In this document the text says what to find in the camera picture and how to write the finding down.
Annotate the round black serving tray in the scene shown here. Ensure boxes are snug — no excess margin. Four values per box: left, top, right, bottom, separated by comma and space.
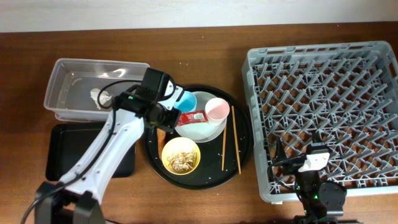
144, 85, 254, 190

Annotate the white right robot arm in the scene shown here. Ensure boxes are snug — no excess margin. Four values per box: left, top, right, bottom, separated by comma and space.
267, 132, 347, 224

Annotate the black rectangular tray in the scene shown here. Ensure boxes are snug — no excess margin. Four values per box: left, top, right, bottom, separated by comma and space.
45, 123, 136, 182

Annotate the pale grey plate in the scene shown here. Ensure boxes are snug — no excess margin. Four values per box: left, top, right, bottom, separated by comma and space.
175, 91, 228, 143

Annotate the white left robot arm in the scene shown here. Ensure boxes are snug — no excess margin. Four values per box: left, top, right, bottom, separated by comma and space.
21, 68, 184, 223

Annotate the red sauce packet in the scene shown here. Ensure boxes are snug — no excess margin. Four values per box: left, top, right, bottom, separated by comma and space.
177, 110, 208, 127

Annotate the clear plastic waste bin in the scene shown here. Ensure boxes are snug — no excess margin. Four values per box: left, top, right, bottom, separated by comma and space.
44, 58, 149, 122

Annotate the yellow bowl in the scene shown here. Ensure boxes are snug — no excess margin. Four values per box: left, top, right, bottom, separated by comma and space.
161, 137, 201, 175

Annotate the white tissue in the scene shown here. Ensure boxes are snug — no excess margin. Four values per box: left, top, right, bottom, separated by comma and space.
90, 88, 112, 110

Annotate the grey dishwasher rack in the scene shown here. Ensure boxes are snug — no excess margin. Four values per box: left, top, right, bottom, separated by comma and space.
242, 41, 397, 203

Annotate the pink plastic cup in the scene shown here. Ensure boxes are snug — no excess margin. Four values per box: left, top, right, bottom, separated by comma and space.
205, 98, 230, 126

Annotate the food scraps pile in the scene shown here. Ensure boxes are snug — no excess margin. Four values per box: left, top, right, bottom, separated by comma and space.
167, 151, 197, 173

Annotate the orange carrot piece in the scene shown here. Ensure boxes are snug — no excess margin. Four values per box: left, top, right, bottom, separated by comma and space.
157, 129, 166, 159

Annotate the light blue plastic cup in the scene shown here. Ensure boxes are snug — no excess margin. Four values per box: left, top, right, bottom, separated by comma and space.
174, 91, 197, 113

